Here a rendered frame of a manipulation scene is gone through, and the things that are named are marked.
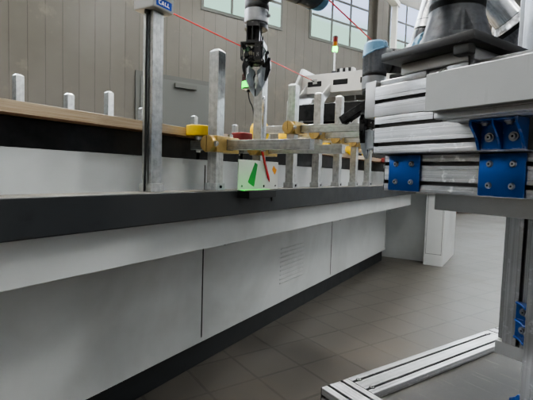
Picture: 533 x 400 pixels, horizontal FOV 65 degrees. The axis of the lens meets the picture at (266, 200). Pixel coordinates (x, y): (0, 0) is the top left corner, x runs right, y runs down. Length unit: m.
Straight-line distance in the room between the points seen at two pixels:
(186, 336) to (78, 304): 0.50
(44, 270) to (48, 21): 5.60
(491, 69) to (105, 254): 0.86
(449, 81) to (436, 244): 3.14
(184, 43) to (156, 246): 5.89
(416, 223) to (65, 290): 3.29
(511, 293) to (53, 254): 1.04
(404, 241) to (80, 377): 3.24
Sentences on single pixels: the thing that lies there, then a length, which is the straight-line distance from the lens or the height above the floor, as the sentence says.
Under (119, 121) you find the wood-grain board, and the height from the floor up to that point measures 0.89.
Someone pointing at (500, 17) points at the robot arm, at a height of 1.26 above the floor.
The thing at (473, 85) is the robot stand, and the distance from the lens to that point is 0.80.
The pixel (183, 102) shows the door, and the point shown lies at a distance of 6.64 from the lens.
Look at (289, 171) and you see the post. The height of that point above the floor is 0.77.
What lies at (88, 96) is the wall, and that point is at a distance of 6.30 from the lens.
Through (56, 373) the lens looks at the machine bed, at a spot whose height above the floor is 0.21.
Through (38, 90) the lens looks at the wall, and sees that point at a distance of 6.22.
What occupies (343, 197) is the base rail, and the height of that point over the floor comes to 0.65.
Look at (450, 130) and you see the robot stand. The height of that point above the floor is 0.86.
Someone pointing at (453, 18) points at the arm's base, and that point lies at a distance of 1.02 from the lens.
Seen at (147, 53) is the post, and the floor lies 1.05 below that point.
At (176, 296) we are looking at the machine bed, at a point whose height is 0.31.
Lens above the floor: 0.76
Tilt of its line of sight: 4 degrees down
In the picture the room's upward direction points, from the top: 2 degrees clockwise
